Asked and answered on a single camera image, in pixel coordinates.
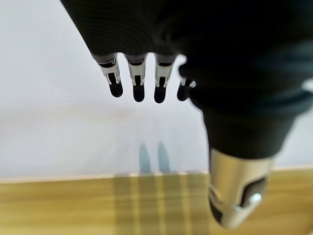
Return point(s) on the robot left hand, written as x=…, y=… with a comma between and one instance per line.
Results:
x=220, y=73

